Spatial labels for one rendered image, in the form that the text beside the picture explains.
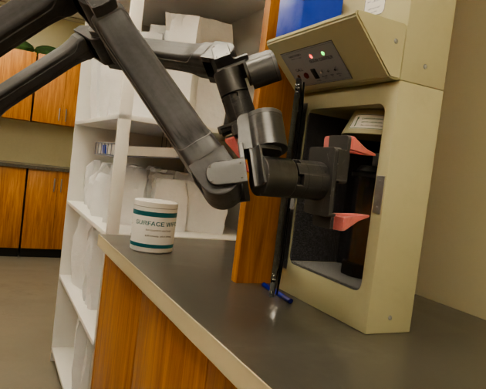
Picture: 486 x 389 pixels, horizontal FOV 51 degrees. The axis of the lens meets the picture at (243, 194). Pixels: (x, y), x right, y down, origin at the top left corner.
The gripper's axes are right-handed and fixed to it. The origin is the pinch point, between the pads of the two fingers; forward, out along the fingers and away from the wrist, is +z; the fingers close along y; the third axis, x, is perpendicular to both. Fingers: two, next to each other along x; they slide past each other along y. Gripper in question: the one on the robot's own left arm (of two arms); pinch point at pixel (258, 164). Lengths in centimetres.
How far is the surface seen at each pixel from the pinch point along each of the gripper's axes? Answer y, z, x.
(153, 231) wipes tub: 38, 6, -42
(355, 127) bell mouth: -21.0, -1.1, -6.2
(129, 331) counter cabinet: 50, 30, -32
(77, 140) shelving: 103, -56, -170
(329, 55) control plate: -20.0, -15.7, -0.5
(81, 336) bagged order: 110, 41, -120
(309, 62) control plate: -16.5, -17.1, -7.0
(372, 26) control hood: -27.0, -15.6, 10.2
